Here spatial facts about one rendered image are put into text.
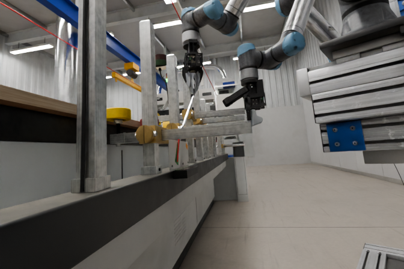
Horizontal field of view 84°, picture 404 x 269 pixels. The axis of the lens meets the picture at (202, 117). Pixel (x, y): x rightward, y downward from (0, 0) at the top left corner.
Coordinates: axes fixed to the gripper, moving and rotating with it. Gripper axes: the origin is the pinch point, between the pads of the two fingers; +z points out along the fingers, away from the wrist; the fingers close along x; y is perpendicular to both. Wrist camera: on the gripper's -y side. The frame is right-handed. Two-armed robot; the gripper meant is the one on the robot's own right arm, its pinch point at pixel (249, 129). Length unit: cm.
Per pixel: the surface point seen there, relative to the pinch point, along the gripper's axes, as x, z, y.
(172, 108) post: -5.6, -11.0, -29.3
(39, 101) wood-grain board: -50, -6, -46
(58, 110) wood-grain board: -45, -5, -46
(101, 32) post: -55, -17, -28
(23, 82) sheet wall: 542, -276, -725
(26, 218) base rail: -70, 12, -26
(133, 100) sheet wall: 907, -265, -504
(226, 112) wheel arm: 23.6, -11.9, -9.7
